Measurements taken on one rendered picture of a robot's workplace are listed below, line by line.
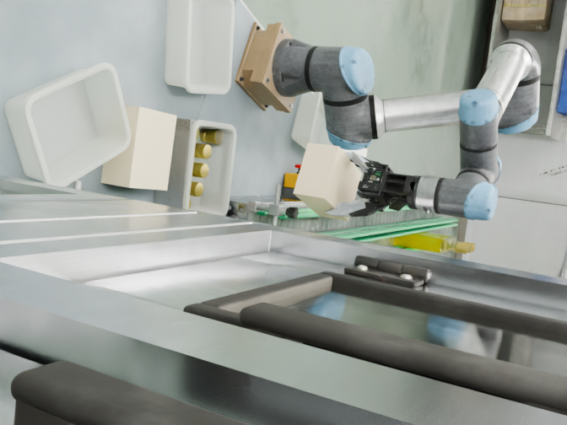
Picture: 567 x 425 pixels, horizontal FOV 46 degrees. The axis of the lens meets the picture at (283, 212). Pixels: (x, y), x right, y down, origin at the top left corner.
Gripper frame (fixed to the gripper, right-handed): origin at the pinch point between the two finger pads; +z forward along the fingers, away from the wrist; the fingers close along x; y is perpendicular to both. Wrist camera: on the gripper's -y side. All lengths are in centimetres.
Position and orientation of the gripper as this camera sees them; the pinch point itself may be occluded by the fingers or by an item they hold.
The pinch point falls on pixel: (335, 184)
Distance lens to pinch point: 151.3
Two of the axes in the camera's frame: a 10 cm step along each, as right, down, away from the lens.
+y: -4.1, -3.2, -8.6
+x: -2.8, 9.4, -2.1
